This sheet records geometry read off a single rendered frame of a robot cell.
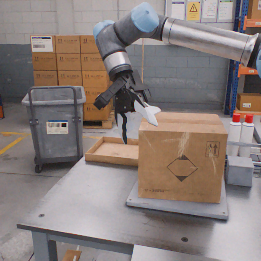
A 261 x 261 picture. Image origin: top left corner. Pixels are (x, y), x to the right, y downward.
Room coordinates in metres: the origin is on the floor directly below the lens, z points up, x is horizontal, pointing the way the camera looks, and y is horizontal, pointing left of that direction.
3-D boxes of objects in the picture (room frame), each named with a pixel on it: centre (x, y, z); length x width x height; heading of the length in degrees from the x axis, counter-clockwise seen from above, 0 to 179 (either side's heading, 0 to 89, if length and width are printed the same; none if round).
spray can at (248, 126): (1.25, -0.53, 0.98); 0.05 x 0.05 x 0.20
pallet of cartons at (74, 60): (4.69, 0.89, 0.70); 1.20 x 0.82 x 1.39; 87
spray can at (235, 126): (1.26, -0.48, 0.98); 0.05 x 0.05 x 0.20
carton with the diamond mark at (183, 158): (1.04, -0.19, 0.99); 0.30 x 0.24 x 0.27; 82
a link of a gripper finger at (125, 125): (0.81, 0.01, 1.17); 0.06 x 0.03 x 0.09; 130
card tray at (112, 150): (1.40, 0.05, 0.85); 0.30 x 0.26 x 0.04; 76
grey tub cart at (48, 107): (3.11, 0.82, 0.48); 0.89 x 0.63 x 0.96; 10
